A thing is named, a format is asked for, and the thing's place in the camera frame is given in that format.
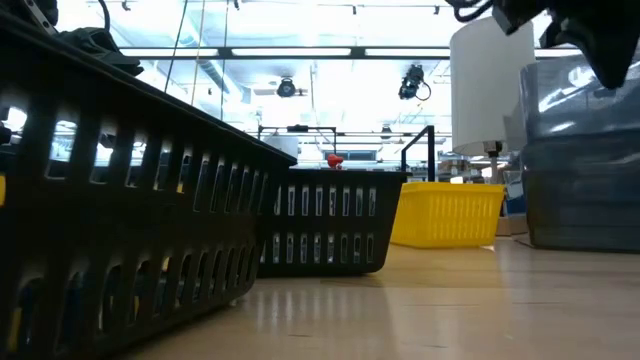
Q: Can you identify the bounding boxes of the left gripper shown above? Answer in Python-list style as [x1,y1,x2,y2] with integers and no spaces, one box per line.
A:
[0,0,146,78]

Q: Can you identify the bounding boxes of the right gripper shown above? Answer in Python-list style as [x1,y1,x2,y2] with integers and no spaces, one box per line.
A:
[492,0,640,91]

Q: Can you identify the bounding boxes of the black slotted plastic basket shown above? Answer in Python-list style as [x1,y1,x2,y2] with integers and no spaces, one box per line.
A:
[256,168,412,279]
[0,9,299,360]

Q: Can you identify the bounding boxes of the white table lamp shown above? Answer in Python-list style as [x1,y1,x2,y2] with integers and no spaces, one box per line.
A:
[449,16,538,186]

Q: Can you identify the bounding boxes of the grey translucent storage bin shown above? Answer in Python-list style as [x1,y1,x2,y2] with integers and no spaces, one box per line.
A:
[518,48,640,254]

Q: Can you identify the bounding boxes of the long linked ceiling tube light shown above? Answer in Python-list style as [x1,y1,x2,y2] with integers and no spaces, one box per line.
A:
[118,45,584,61]

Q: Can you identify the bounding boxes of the black ceiling spotlight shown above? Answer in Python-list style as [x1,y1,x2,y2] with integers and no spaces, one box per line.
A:
[397,63,433,102]
[275,76,298,99]

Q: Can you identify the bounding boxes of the small brown cardboard box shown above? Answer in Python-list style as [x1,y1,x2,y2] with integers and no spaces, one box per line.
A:
[494,214,530,238]

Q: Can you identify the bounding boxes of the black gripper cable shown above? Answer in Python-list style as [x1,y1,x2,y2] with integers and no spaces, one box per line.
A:
[443,0,497,24]
[96,0,112,32]

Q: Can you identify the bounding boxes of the black metal tube frame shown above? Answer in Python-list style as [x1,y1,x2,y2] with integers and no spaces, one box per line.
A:
[400,124,437,183]

